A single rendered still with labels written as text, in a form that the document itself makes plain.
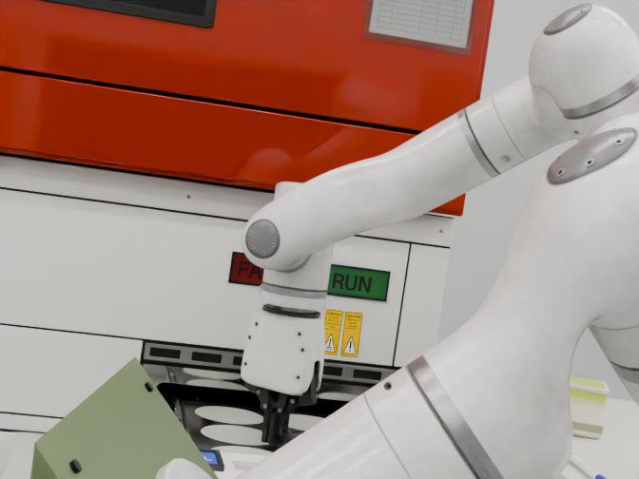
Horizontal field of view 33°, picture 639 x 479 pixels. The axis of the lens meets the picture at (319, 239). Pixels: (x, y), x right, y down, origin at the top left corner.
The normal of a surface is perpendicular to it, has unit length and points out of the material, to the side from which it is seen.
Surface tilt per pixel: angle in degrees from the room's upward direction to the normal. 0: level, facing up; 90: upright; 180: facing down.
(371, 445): 62
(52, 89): 90
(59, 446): 48
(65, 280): 90
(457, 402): 67
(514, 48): 90
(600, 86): 113
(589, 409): 90
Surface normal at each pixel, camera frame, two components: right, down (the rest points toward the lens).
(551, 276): -0.81, -0.11
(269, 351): -0.54, -0.04
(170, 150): 0.18, 0.07
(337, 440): -0.47, -0.68
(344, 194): 0.18, -0.31
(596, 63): -0.11, 0.28
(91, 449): 0.83, -0.56
